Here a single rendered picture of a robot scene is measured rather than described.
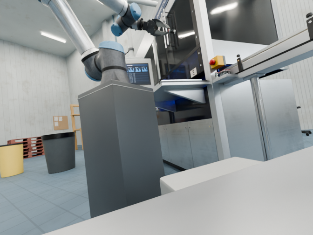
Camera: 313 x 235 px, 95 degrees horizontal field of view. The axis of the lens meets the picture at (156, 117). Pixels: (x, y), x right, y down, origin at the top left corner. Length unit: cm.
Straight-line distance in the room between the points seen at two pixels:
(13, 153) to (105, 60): 367
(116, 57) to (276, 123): 145
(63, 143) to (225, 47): 294
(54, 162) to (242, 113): 305
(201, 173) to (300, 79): 510
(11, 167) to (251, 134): 416
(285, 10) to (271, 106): 434
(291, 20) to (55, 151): 625
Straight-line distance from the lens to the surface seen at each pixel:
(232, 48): 145
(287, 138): 178
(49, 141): 326
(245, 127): 135
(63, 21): 91
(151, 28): 108
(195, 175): 17
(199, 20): 140
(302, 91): 520
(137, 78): 202
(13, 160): 421
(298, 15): 569
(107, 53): 72
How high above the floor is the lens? 60
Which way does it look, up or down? 3 degrees up
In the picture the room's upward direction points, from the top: 8 degrees counter-clockwise
